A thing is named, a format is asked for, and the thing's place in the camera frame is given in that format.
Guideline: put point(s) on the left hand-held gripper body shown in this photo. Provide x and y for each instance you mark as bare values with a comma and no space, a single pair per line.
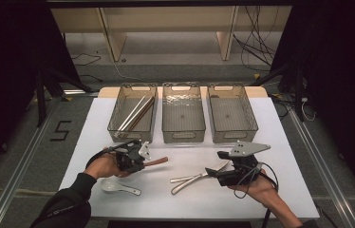
129,158

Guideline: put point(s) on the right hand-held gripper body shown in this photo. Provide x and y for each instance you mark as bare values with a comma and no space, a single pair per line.
242,175

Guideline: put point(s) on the silver metal knife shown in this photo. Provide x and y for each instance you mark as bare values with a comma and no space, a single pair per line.
186,184

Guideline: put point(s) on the white ceramic spoon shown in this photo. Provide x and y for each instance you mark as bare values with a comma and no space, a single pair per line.
110,185

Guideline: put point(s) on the transparent grey plastic bin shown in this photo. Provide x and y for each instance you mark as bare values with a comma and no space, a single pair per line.
231,117
183,117
121,107

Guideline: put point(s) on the silver metal chopstick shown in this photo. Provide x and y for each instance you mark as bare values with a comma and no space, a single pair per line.
131,114
137,114

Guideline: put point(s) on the person's right hand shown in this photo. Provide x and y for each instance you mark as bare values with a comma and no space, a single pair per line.
261,190

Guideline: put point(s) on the person's left hand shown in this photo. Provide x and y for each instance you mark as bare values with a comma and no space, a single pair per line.
102,166

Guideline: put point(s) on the black tripod stand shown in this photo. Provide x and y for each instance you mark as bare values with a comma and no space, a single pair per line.
41,101
298,95

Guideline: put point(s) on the black curtain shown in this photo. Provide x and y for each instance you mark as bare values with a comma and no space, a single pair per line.
346,79
4,79

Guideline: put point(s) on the black overhead beam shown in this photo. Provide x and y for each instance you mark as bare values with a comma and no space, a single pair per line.
166,3

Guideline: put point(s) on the aluminium floor rail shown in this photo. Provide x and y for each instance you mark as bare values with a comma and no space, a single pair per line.
327,171
17,177

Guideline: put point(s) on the light wooden desk frame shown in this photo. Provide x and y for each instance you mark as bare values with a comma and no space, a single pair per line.
166,19

